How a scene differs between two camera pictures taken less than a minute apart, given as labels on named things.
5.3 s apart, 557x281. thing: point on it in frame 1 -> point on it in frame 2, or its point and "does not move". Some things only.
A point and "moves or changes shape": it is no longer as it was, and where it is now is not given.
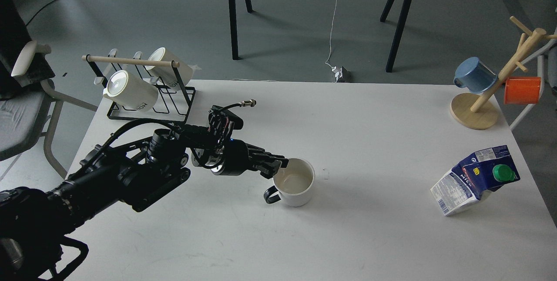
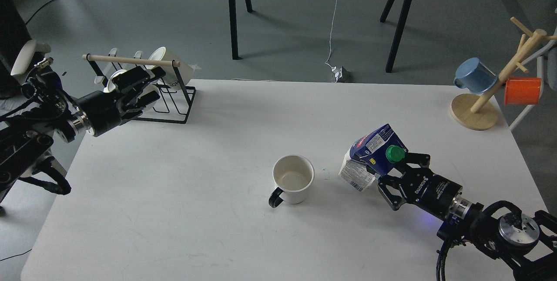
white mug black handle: x=293 y=185 moves or changes shape
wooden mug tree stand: x=479 y=111 does not move
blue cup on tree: x=471 y=73 does not move
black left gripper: x=235 y=158 -> x=102 y=111
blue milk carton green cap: x=466 y=184 -> x=374 y=155
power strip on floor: x=342 y=75 does not move
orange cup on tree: x=522 y=90 does not move
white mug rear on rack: x=166 y=74 does not move
